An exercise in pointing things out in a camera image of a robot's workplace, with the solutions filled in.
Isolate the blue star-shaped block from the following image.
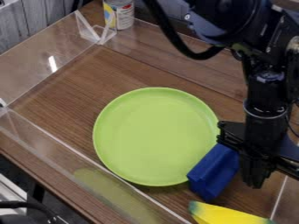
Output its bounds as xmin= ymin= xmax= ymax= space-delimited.
xmin=187 ymin=143 xmax=239 ymax=201

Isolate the yellow green banana toy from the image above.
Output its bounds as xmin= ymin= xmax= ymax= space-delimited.
xmin=188 ymin=201 xmax=276 ymax=224

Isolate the clear acrylic enclosure wall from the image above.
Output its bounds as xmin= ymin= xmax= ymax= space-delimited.
xmin=0 ymin=8 xmax=299 ymax=224

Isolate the green round plate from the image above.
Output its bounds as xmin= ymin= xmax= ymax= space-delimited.
xmin=92 ymin=87 xmax=219 ymax=186

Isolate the black cable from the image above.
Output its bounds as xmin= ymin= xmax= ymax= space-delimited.
xmin=0 ymin=200 xmax=57 ymax=224

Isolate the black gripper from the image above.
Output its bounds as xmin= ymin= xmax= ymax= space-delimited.
xmin=217 ymin=113 xmax=299 ymax=188

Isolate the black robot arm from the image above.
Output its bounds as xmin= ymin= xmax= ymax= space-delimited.
xmin=142 ymin=0 xmax=299 ymax=188

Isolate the white labelled can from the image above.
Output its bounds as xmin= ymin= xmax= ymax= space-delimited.
xmin=102 ymin=0 xmax=134 ymax=30

